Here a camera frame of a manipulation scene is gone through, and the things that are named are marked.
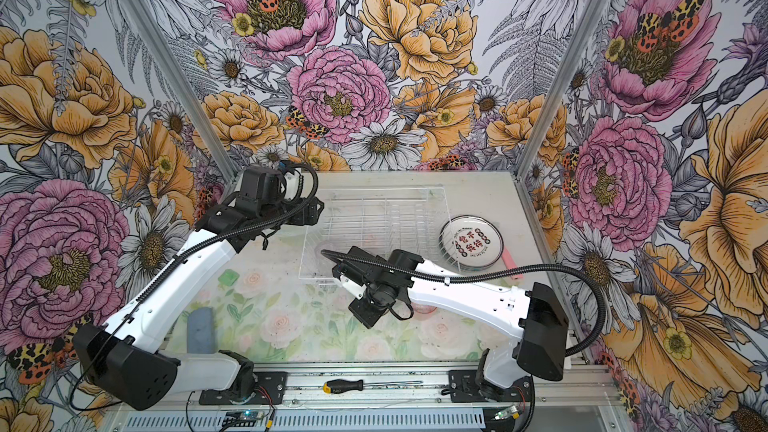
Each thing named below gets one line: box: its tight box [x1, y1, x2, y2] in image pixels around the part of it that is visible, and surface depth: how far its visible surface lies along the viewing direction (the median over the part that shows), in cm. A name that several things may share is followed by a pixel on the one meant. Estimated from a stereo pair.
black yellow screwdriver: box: [322, 379, 424, 394], surface depth 76 cm
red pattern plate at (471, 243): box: [438, 215, 505, 271], surface depth 101 cm
